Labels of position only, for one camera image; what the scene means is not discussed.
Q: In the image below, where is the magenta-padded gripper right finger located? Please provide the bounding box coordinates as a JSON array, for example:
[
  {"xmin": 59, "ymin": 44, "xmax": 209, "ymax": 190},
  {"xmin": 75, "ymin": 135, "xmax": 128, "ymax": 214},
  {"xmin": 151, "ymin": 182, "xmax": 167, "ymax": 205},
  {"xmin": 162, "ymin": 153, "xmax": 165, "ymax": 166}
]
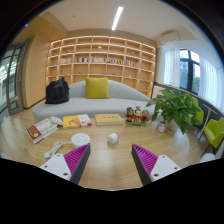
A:
[{"xmin": 130, "ymin": 143, "xmax": 182, "ymax": 187}]

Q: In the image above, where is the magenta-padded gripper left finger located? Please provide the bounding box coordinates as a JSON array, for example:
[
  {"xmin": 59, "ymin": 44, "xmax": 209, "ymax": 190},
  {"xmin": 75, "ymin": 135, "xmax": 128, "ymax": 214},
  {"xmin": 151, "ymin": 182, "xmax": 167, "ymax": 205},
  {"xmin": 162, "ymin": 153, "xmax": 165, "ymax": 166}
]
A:
[{"xmin": 39, "ymin": 143, "xmax": 92, "ymax": 185}]

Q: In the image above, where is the round white power strip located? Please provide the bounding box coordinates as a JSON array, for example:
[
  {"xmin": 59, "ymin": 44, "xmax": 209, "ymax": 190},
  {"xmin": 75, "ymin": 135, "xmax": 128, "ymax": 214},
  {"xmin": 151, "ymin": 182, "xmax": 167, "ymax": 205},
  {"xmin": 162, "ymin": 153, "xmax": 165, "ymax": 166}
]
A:
[{"xmin": 70, "ymin": 132, "xmax": 91, "ymax": 149}]

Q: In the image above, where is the small red and white can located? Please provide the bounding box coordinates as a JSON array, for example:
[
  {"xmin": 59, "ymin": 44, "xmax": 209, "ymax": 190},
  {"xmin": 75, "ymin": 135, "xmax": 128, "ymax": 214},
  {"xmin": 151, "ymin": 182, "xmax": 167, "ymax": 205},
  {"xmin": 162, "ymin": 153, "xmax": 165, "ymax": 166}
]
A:
[{"xmin": 156, "ymin": 121, "xmax": 167, "ymax": 134}]

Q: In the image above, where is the red and white book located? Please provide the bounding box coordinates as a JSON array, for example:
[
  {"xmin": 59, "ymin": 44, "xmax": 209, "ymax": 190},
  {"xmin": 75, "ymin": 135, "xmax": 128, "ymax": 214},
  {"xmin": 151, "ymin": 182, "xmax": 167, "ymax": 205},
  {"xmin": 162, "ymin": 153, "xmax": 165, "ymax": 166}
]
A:
[{"xmin": 26, "ymin": 117, "xmax": 59, "ymax": 145}]

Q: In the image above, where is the small patterned pouch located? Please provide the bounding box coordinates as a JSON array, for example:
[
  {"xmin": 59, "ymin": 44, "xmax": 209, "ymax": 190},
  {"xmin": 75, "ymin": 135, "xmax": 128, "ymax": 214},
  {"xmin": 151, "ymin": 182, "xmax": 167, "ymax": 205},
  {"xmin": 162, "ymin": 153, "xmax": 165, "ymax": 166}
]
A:
[{"xmin": 49, "ymin": 115, "xmax": 64, "ymax": 127}]

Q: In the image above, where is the yellow and white book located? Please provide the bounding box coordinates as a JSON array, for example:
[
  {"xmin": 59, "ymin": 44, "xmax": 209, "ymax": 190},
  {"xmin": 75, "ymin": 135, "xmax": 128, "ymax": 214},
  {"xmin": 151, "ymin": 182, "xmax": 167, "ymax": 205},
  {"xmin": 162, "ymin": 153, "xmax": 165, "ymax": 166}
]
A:
[{"xmin": 62, "ymin": 113, "xmax": 93, "ymax": 130}]

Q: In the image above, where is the colourful figurine group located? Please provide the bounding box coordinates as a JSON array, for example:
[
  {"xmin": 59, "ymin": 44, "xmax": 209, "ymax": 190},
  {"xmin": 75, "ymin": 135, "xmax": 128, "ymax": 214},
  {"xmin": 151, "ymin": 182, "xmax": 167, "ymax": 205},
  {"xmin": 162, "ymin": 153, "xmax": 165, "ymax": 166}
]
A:
[{"xmin": 124, "ymin": 105, "xmax": 152, "ymax": 127}]

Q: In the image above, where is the green potted plant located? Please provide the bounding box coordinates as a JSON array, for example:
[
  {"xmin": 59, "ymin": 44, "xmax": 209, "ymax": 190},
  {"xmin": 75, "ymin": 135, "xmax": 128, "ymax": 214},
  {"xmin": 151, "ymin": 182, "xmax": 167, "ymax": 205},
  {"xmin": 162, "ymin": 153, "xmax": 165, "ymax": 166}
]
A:
[{"xmin": 145, "ymin": 88, "xmax": 203, "ymax": 135}]

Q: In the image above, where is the green chair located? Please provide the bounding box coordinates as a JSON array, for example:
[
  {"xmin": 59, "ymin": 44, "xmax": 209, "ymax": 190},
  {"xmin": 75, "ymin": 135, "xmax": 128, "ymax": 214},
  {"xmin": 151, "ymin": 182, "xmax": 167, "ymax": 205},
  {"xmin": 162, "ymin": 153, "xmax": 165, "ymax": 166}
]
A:
[
  {"xmin": 191, "ymin": 96, "xmax": 205, "ymax": 129},
  {"xmin": 203, "ymin": 116, "xmax": 224, "ymax": 156}
]

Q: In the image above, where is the grey curved sofa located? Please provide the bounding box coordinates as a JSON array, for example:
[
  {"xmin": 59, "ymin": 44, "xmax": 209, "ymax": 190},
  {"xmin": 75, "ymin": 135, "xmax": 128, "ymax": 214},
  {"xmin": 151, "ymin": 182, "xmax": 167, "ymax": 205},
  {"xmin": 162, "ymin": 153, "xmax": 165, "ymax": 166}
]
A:
[{"xmin": 31, "ymin": 79, "xmax": 158, "ymax": 123}]

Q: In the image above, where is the flat yellow book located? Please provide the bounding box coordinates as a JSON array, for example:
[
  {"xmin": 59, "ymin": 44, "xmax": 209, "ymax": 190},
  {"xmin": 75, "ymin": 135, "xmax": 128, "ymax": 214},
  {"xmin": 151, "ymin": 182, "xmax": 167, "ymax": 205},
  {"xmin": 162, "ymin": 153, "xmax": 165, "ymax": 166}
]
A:
[{"xmin": 94, "ymin": 113, "xmax": 125, "ymax": 127}]

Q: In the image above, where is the black backpack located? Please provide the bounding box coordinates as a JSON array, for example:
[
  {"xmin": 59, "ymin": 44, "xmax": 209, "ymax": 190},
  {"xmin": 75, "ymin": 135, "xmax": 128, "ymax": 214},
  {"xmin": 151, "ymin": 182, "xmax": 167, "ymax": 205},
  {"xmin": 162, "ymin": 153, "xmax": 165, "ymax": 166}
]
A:
[{"xmin": 45, "ymin": 77, "xmax": 71, "ymax": 105}]

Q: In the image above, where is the white radiator cover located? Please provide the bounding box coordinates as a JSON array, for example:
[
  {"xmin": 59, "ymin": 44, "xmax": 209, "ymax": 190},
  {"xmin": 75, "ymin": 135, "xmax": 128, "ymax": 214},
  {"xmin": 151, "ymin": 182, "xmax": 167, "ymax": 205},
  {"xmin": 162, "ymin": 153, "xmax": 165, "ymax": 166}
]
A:
[{"xmin": 151, "ymin": 83, "xmax": 168, "ymax": 99}]

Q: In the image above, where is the yellow cushion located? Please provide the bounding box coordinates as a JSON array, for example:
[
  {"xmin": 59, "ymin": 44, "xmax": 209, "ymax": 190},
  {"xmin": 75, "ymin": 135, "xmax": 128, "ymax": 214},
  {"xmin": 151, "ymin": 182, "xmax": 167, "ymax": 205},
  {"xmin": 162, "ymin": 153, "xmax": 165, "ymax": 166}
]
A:
[{"xmin": 84, "ymin": 77, "xmax": 111, "ymax": 100}]

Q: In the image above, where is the white sheer curtain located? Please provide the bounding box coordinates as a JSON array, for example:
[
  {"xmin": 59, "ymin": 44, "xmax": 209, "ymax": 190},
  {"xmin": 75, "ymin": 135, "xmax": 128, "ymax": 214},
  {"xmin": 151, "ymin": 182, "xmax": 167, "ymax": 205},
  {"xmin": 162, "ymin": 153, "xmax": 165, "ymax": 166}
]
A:
[
  {"xmin": 163, "ymin": 49, "xmax": 182, "ymax": 88},
  {"xmin": 198, "ymin": 58, "xmax": 224, "ymax": 111}
]

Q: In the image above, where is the grey glass door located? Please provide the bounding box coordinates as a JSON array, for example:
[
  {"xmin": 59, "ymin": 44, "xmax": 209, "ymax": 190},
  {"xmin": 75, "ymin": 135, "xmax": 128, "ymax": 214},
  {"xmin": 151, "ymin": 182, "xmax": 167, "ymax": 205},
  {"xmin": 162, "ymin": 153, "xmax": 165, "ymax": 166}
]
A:
[{"xmin": 0, "ymin": 39, "xmax": 30, "ymax": 116}]

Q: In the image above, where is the dark-framed window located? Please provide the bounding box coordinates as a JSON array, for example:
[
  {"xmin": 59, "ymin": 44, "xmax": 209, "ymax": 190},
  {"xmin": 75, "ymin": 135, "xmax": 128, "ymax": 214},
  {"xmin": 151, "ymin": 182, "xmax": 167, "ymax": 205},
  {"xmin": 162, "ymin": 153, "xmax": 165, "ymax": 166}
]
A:
[{"xmin": 179, "ymin": 49, "xmax": 202, "ymax": 95}]

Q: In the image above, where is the wooden shelf unit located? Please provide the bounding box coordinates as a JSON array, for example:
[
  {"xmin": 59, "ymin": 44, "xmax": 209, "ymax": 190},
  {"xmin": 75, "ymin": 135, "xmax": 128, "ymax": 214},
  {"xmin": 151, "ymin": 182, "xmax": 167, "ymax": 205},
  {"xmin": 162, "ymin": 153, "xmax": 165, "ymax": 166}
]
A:
[{"xmin": 45, "ymin": 35, "xmax": 157, "ymax": 98}]

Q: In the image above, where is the white air conditioner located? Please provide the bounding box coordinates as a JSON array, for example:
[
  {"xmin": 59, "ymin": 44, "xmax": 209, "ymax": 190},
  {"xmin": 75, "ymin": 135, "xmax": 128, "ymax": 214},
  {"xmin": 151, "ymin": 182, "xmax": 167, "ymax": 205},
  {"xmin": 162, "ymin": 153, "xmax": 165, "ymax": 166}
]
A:
[{"xmin": 160, "ymin": 30, "xmax": 181, "ymax": 44}]

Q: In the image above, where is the long ceiling light strip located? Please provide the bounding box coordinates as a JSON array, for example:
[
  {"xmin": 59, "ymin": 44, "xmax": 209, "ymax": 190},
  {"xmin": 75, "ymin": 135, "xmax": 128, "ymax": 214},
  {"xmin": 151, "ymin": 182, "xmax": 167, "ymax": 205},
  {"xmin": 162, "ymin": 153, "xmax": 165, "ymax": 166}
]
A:
[{"xmin": 111, "ymin": 5, "xmax": 124, "ymax": 32}]

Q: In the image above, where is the white power strip cable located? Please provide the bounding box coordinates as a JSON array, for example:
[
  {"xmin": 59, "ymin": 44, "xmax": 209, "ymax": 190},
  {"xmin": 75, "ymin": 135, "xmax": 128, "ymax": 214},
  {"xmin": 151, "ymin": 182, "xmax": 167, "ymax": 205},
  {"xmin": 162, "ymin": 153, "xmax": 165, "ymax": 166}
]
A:
[{"xmin": 43, "ymin": 140, "xmax": 73, "ymax": 162}]

